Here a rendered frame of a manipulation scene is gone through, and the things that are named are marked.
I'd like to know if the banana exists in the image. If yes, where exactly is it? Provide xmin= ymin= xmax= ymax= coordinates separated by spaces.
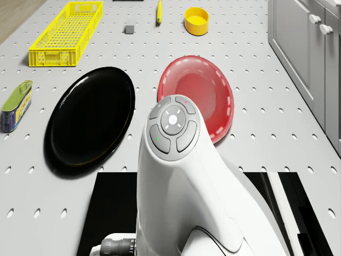
xmin=156 ymin=0 xmax=164 ymax=27

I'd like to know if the yellow bowl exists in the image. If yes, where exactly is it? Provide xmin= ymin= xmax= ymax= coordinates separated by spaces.
xmin=184 ymin=6 xmax=210 ymax=36

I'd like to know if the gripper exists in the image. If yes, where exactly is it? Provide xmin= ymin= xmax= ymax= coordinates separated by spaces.
xmin=90 ymin=225 xmax=138 ymax=256

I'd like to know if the black stove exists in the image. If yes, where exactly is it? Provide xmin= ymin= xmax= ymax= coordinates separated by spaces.
xmin=76 ymin=172 xmax=335 ymax=256

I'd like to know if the flat-sided can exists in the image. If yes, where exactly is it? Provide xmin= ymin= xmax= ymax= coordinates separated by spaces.
xmin=0 ymin=80 xmax=34 ymax=133

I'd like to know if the red plate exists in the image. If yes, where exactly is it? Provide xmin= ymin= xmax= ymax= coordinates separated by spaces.
xmin=157 ymin=55 xmax=235 ymax=146

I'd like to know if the yellow basket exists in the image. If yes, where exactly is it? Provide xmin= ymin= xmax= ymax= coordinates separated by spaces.
xmin=28 ymin=1 xmax=104 ymax=67

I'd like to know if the black plate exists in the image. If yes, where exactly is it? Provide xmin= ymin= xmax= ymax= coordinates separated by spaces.
xmin=44 ymin=66 xmax=136 ymax=169

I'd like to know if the white cabinet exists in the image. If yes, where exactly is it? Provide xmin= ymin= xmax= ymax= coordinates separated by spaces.
xmin=267 ymin=0 xmax=341 ymax=161

